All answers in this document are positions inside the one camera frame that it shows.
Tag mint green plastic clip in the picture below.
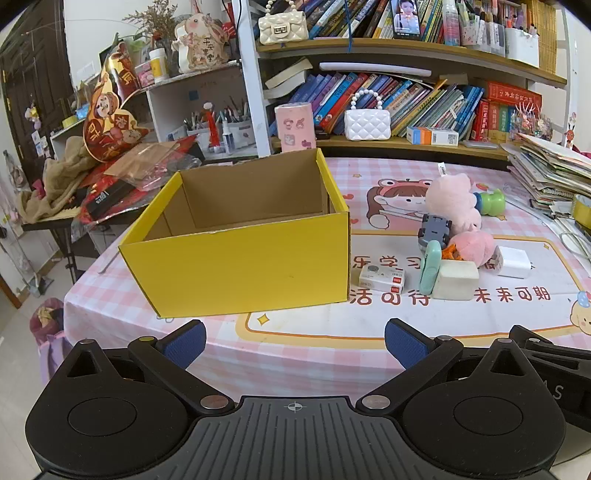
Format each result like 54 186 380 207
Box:
419 241 445 296

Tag yellow cardboard box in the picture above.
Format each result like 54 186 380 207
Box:
119 148 352 319

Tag white quilted pearl handbag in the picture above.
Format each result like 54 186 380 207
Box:
344 89 392 141

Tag pink plush pig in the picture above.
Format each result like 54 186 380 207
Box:
425 161 483 234

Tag white charger adapter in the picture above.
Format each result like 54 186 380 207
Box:
496 246 534 280

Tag red packaging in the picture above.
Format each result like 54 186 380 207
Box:
71 136 204 227

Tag dried flowers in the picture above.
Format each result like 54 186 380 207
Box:
122 0 178 44

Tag rabbit doll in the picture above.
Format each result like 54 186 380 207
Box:
172 11 230 75

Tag grey toy car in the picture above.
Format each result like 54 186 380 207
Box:
418 213 453 250

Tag small white box red label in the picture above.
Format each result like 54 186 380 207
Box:
359 264 407 294

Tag colourful sparkly ornament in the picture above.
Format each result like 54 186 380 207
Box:
508 102 555 144

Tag grey rolled sheet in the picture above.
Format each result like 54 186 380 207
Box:
320 62 432 77

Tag pink printed container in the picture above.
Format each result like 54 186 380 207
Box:
274 102 316 152

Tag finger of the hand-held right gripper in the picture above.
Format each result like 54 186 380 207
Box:
508 325 591 371

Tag dark wooden door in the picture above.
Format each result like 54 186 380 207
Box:
0 0 75 185

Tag smartphone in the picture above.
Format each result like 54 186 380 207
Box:
390 0 422 40

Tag clear pen organizer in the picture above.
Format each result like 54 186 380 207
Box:
184 97 252 155

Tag white shelf unit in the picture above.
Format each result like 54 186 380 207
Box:
48 62 259 162

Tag white jar yellow label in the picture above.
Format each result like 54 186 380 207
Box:
148 47 169 84

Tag pink checked printed tablecloth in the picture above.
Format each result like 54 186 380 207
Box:
65 157 591 402

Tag brown paper bag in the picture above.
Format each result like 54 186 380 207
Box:
104 142 183 185

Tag round pink plush toy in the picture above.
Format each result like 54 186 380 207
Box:
450 231 500 269

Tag cream pearl handbag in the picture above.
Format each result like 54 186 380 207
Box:
257 0 309 45

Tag pink bag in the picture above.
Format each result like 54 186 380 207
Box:
30 298 68 384

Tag pile of papers and booklets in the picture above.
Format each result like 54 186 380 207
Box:
501 133 591 213

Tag thick white-paged book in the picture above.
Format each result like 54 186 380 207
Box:
263 58 314 100

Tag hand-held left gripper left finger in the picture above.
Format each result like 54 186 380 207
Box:
58 319 236 415

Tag brown cloth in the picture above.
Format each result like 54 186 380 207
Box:
18 136 100 224

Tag thin grey cable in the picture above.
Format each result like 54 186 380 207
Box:
549 212 591 264

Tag orange and white box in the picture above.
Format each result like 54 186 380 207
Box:
406 126 460 147

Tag black box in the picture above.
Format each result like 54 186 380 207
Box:
84 179 139 221

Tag cream rectangular block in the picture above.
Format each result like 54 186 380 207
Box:
434 261 481 302

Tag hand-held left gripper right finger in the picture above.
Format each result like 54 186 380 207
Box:
355 318 533 415

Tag row of books under ceiling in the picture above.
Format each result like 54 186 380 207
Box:
305 0 462 44

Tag clear bottle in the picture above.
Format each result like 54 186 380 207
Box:
442 0 462 47

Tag row of colourful slanted books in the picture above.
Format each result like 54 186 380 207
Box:
288 71 485 139

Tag white pen box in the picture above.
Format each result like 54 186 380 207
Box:
503 25 541 68

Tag wooden bookshelf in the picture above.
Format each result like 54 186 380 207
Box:
231 0 568 160

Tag red festive decoration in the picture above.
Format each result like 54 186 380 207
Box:
83 44 151 163

